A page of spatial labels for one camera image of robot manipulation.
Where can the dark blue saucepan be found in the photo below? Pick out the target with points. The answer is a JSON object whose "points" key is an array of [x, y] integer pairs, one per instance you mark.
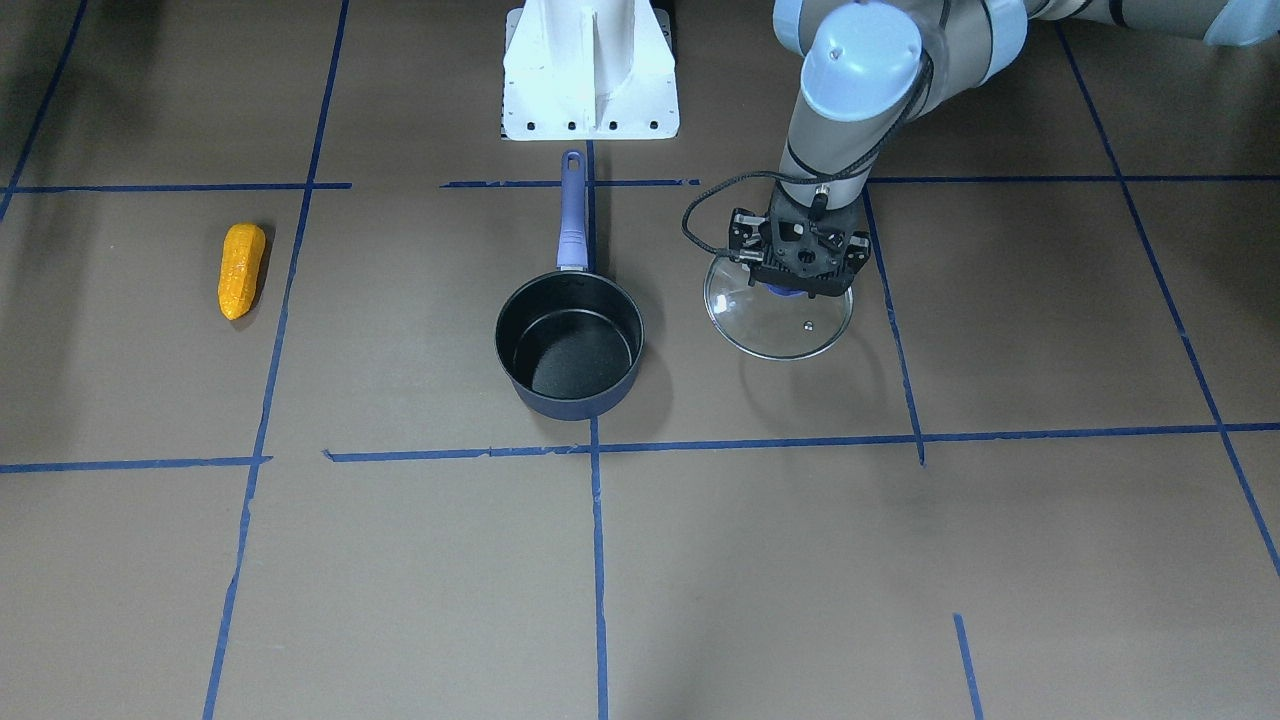
{"points": [[571, 341]]}

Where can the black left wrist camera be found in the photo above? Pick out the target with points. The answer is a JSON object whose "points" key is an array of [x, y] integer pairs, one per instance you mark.
{"points": [[792, 256]]}

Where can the yellow corn cob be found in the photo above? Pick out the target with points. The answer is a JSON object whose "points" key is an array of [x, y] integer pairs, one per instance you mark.
{"points": [[244, 246]]}

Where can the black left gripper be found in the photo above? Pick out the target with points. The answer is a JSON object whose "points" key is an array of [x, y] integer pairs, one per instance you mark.
{"points": [[743, 236]]}

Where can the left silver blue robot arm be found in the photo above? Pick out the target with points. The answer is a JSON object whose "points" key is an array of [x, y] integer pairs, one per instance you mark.
{"points": [[869, 67]]}

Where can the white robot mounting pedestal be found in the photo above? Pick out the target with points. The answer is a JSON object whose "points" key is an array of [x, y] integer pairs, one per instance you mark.
{"points": [[590, 70]]}

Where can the glass pot lid blue knob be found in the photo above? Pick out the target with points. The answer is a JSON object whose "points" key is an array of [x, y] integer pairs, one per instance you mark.
{"points": [[777, 325]]}

